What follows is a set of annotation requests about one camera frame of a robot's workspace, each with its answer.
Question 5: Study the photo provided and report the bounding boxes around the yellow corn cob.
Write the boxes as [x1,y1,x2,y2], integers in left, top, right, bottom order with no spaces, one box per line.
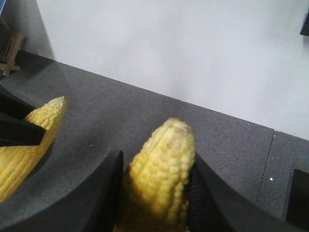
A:
[0,96,69,203]
[113,117,195,232]

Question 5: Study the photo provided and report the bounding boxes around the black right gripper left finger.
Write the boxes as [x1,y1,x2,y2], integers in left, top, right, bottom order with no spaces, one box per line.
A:
[2,150,124,232]

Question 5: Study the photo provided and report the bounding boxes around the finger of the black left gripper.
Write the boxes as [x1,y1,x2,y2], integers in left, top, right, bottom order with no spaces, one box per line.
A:
[0,87,45,147]

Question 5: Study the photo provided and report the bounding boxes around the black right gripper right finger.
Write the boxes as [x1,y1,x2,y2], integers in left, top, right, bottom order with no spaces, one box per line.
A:
[188,154,303,232]

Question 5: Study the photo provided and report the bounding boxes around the wooden dish rack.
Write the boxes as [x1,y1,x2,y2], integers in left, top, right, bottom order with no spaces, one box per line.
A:
[0,17,25,76]

